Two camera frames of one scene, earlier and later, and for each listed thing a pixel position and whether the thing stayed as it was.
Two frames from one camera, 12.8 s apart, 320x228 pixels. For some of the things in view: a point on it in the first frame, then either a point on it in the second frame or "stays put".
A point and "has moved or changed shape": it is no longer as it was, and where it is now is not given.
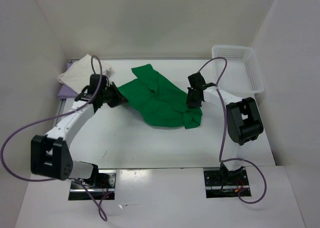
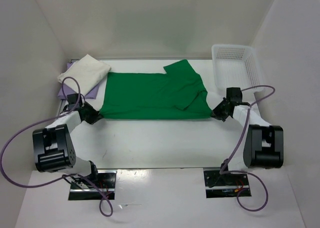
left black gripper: x=119 y=98 → x=95 y=116
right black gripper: x=190 y=103 → x=216 y=113
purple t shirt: x=65 y=92 stays put
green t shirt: x=158 y=100 has moved or changed shape
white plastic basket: x=242 y=76 stays put
